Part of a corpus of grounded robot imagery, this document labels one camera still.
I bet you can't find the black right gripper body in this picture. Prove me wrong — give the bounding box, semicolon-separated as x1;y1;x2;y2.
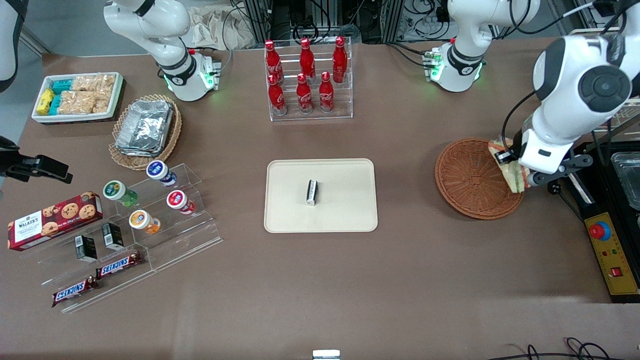
0;134;21;184

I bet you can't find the sandwich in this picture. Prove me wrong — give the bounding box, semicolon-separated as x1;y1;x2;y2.
488;138;532;195

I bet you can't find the brown wicker basket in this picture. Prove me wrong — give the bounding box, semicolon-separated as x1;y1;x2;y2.
434;137;525;221

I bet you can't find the white snack tray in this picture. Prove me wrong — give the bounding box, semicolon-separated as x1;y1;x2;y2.
30;71;125;125

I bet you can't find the light wicker basket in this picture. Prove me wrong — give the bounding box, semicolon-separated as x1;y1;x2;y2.
108;93;183;172

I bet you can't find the beige plastic tray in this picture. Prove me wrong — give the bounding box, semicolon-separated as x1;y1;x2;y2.
263;158;379;234

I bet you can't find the black equipment stand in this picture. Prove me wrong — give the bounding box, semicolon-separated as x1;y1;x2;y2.
564;139;640;304

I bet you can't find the red Walkers cookie box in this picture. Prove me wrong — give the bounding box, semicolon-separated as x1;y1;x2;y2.
7;191;104;252

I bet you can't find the yellow snack pack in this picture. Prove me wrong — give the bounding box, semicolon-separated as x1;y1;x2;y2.
36;88;56;116

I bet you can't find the clear plastic container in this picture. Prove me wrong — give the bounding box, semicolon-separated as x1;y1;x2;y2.
609;152;640;211

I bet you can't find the green lid gum jar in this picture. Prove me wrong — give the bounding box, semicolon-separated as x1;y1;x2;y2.
102;179;139;208

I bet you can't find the small black box with barcode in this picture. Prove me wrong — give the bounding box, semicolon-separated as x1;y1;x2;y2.
74;234;99;264
101;222;125;251

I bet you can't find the silver foil pack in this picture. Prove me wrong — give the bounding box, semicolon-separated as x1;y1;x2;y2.
118;99;175;148
114;130;168;158

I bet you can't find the orange lid gum jar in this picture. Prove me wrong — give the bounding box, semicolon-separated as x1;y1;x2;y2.
128;209;162;236

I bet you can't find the purple lid gum jar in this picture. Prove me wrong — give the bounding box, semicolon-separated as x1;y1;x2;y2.
145;159;178;188

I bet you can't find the yellow control box with button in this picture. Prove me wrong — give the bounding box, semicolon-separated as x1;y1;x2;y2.
583;211;640;297

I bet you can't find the Snickers chocolate bar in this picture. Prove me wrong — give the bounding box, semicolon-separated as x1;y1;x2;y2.
94;251;144;280
51;277;99;308

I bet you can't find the red lid gum jar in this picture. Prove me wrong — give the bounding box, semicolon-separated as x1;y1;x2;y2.
166;189;197;216

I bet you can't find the clear acrylic stepped display stand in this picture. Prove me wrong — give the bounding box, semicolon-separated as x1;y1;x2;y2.
20;162;224;315

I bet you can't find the clear acrylic bottle rack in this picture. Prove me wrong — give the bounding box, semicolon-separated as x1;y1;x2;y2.
263;37;354;123

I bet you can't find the red cola bottle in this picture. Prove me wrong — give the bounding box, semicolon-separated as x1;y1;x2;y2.
331;35;348;84
295;73;314;115
264;40;285;84
299;38;317;81
267;74;288;116
318;71;335;114

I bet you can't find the crumpled beige bag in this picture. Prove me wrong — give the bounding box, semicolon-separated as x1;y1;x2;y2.
188;5;257;51

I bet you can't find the black equipment rack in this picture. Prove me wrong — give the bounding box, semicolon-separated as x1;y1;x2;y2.
239;0;407;44

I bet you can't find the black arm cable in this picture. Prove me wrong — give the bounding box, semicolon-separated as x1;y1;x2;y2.
501;91;540;151

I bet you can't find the black floor cable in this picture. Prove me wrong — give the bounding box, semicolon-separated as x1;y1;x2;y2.
486;337;640;360

